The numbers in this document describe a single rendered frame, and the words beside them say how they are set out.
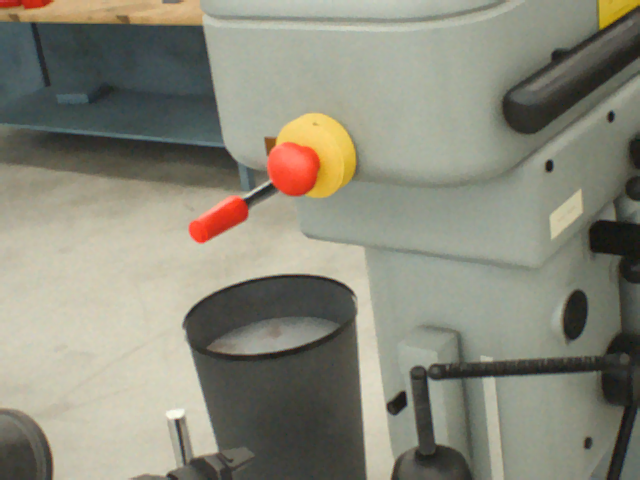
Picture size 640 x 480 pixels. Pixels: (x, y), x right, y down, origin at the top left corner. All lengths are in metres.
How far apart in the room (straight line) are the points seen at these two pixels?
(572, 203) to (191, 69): 6.21
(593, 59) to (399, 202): 0.20
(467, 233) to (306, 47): 0.21
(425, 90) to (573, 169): 0.20
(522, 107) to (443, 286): 0.27
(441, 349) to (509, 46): 0.30
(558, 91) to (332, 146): 0.16
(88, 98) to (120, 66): 0.37
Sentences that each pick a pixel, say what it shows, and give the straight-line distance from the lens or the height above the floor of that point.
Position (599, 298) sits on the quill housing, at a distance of 1.15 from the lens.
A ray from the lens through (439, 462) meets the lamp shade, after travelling 0.99.
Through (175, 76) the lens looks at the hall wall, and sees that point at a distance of 7.26.
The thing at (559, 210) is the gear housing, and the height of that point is 1.67.
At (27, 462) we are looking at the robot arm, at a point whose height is 1.51.
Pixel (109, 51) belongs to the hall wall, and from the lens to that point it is 7.57.
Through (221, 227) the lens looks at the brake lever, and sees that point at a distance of 0.97.
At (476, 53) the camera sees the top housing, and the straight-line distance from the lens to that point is 0.86.
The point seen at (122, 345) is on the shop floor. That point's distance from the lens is 4.76.
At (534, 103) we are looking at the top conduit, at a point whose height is 1.80.
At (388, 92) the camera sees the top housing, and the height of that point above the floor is 1.81.
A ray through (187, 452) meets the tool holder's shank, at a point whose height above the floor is 1.25.
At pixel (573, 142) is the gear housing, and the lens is 1.01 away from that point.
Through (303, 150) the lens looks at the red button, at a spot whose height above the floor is 1.78.
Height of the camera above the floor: 2.05
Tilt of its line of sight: 23 degrees down
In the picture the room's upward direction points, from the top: 9 degrees counter-clockwise
